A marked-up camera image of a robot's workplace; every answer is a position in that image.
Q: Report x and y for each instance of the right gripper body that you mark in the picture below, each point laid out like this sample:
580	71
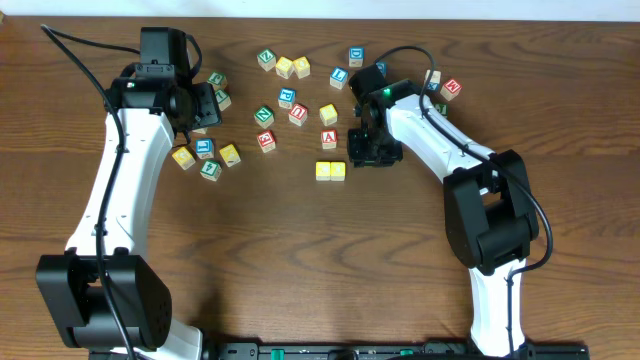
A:
373	151

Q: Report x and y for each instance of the red number 3 block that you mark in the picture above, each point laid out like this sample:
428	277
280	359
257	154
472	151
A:
266	141

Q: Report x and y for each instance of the blue letter P block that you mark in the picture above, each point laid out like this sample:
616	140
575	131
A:
286	98

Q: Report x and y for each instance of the blue letter X block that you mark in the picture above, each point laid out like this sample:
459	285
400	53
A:
432	79

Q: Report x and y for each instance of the yellow block top left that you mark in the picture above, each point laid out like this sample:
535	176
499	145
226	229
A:
284	67

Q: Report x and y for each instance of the green letter Z block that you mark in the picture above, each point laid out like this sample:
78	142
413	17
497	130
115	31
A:
266	59

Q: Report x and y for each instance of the green letter J block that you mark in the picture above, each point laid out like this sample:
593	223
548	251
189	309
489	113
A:
442	109

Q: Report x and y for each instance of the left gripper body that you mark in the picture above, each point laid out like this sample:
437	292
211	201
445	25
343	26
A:
206	106

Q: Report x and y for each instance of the blue letter D block lower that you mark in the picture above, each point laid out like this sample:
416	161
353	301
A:
382	66

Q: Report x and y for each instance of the green number 4 block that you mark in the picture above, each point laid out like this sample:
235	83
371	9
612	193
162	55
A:
211	170

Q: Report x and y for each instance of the yellow block far left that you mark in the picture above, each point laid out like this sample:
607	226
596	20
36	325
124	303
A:
183	157

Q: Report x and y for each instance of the yellow block lower left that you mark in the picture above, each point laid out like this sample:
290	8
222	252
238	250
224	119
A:
230	155

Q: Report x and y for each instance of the green letter V block left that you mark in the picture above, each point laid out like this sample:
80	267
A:
199	131

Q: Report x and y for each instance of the yellow letter O block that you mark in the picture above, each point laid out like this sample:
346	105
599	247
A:
337	171

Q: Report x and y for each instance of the blue letter L block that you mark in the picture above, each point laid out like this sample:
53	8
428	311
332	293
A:
204	148
338	78

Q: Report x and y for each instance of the yellow block top right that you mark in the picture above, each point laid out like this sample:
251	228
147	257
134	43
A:
302	67

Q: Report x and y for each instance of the blue letter d block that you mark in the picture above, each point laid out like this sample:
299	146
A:
356	57
382	66

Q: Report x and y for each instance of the red letter A block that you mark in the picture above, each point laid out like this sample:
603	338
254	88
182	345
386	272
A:
329	139

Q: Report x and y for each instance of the green letter N block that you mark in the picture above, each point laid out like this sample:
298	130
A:
264	117

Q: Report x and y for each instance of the yellow block centre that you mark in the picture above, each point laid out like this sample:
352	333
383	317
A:
328	114

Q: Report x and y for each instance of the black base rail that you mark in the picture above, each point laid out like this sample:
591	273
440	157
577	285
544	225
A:
432	350

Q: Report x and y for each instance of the yellow letter C block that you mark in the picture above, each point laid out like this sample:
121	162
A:
323	171

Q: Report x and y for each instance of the red letter M block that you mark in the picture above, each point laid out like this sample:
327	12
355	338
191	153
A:
450	89

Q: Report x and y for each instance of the red letter U block centre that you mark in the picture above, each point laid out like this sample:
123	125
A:
298	114

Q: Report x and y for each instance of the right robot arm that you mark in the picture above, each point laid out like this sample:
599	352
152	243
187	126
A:
489	218

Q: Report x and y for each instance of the green number 7 block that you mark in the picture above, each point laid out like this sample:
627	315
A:
223	99

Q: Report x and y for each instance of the blue letter D block upper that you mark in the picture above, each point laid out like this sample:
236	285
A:
356	57

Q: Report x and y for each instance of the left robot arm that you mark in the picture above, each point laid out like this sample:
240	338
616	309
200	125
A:
101	293

